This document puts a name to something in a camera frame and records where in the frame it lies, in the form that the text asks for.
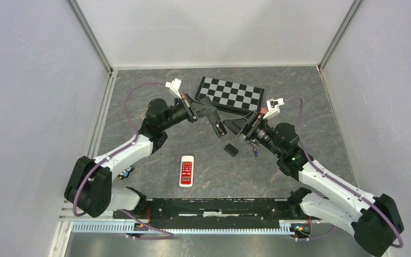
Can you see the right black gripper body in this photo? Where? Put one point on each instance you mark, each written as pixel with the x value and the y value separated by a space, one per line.
pixel 256 126

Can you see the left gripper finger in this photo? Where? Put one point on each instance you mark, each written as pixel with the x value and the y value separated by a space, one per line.
pixel 199 114
pixel 199 104

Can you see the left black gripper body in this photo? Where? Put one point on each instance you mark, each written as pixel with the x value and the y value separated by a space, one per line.
pixel 190 111

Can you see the black remote control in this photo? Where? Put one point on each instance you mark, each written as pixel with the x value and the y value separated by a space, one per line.
pixel 213 119

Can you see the black battery cover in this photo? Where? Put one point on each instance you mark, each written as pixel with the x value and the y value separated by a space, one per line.
pixel 231 150

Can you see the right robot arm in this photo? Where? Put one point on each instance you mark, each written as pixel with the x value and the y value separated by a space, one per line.
pixel 373 221

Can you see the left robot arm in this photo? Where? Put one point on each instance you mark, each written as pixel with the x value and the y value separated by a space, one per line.
pixel 89 188

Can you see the white red remote control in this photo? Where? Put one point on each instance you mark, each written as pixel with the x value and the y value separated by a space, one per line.
pixel 186 171

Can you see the black grey checkerboard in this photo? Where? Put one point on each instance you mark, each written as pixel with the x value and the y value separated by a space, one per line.
pixel 231 97

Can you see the blue battery pack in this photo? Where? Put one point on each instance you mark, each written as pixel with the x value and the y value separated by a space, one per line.
pixel 125 174

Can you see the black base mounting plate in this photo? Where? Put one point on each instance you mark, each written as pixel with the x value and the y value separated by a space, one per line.
pixel 218 213

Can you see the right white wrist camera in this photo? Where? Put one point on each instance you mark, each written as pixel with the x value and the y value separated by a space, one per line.
pixel 273 106

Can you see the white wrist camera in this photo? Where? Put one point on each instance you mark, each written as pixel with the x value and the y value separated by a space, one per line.
pixel 273 106
pixel 173 87

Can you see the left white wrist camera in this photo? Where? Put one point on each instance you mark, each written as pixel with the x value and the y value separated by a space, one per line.
pixel 173 87

